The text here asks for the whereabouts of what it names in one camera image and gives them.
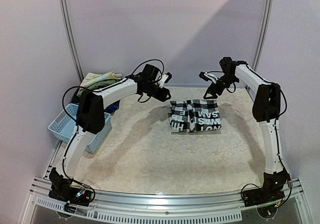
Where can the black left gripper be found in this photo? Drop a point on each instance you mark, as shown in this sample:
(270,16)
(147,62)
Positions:
(163,96)

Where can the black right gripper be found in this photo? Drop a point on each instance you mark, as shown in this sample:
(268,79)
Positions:
(215,86)

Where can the black white checkered shirt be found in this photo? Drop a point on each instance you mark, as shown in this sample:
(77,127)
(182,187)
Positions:
(196,115)

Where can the floral pastel cloth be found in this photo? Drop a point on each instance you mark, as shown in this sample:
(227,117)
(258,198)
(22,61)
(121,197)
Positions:
(93,77)

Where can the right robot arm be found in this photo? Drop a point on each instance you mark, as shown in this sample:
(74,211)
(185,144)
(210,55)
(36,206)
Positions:
(265,110)

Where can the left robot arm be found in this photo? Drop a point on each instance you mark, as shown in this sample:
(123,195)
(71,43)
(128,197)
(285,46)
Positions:
(90,118)

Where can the blue patterned garment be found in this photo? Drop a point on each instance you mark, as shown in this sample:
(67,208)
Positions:
(112,107)

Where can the green folded garment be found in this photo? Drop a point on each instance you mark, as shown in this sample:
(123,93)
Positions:
(99,84)

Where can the light blue plastic basket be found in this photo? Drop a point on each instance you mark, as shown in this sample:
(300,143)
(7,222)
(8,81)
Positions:
(62,128)

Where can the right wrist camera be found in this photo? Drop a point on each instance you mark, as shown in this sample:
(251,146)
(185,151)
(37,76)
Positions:
(207,76)

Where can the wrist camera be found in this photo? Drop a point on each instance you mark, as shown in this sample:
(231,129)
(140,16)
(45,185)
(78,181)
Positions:
(207,76)
(165,78)

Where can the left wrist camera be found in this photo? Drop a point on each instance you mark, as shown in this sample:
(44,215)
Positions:
(165,78)

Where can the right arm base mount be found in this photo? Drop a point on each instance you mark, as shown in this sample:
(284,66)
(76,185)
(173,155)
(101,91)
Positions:
(272,189)

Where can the aluminium front rail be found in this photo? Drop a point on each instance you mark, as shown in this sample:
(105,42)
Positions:
(123,208)

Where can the right aluminium frame post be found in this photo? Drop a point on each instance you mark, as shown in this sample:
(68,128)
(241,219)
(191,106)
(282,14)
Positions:
(263,32)

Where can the aluminium frame post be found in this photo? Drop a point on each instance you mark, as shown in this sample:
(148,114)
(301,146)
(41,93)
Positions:
(70,39)
(263,32)

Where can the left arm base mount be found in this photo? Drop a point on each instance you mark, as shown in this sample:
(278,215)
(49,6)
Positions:
(69,190)

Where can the left aluminium frame post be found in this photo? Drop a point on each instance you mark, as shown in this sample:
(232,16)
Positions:
(70,39)

